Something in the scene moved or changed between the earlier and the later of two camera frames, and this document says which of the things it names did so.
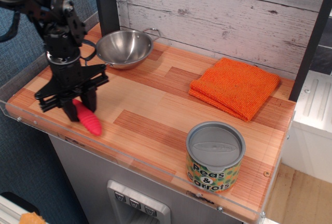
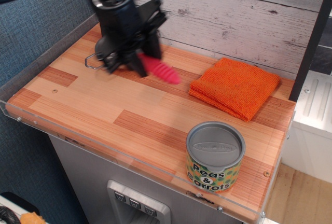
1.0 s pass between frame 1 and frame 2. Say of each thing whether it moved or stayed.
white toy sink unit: stayed
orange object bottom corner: stayed
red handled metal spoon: moved
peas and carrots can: stayed
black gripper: moved
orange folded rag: stayed
